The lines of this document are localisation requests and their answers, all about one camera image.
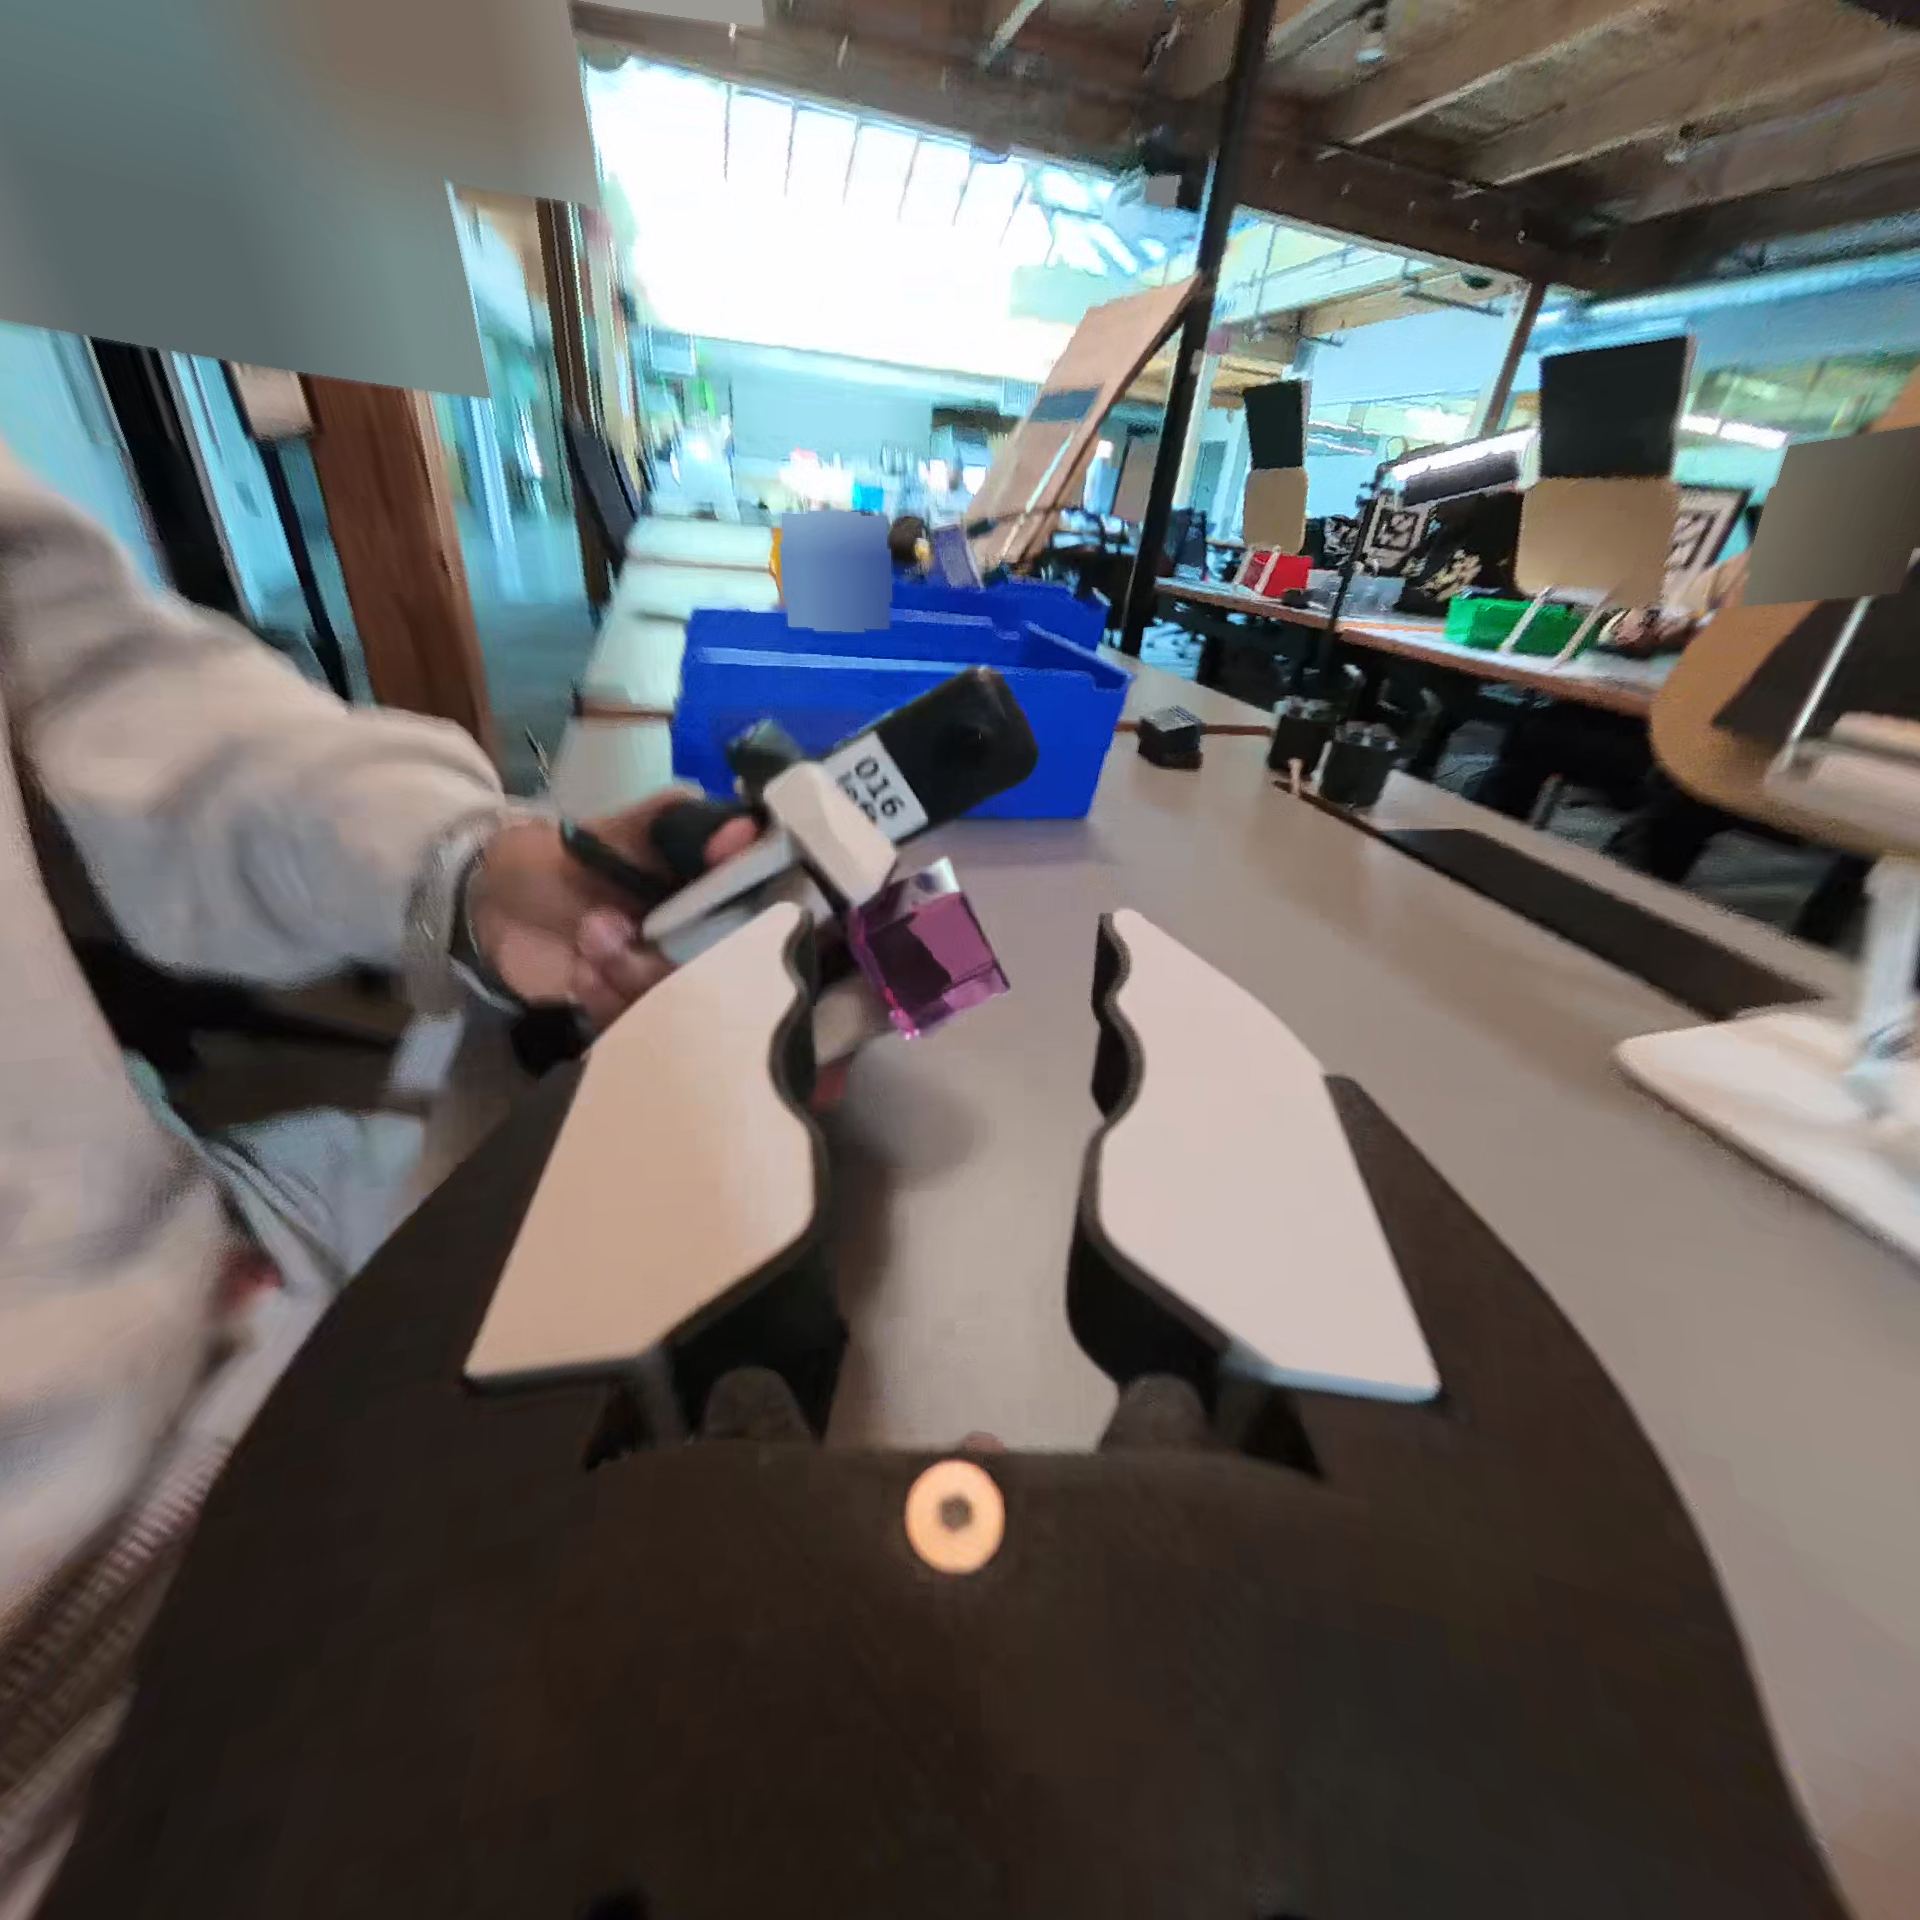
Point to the black metal pole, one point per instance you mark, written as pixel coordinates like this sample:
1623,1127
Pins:
1200,329

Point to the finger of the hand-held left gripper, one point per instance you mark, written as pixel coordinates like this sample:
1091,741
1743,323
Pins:
841,832
855,1023

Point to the wooden post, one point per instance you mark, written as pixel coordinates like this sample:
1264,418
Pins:
398,556

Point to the small tan black cardboard sign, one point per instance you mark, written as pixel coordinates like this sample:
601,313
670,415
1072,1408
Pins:
1274,464

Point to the red plastic bin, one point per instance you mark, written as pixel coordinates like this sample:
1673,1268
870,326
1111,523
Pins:
1274,570

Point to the blue plastic bin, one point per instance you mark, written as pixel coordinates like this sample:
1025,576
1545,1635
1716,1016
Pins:
1019,609
796,705

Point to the leaning brown board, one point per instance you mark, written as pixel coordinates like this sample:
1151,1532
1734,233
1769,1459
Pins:
1088,413

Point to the long wooden workbench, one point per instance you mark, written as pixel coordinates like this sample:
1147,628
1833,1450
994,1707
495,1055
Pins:
1425,652

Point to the small black box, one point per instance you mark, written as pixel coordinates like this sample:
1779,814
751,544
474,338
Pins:
1171,738

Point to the grey desk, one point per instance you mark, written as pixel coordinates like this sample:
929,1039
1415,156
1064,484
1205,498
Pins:
1501,1200

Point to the person's left hand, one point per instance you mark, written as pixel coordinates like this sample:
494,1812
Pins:
562,915

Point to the black white marker board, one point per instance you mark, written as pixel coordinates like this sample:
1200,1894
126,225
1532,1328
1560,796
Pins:
1433,549

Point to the small green plastic bin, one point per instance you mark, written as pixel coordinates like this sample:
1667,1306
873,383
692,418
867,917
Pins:
1514,622

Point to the large tan black cardboard sign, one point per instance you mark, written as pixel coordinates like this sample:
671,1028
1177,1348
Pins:
1605,479

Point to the person's grey sweatshirt torso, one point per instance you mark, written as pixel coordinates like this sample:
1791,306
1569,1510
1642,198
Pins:
90,1274

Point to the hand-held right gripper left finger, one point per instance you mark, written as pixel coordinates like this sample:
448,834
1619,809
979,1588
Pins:
675,1155

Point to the purple transparent cube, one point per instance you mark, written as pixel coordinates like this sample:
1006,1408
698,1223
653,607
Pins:
926,952

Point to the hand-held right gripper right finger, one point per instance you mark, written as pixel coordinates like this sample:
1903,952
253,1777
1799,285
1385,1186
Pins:
1247,1186

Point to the person's left forearm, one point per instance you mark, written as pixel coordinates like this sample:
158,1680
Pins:
226,779

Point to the white stand with base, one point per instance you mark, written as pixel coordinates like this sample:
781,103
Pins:
1802,1094

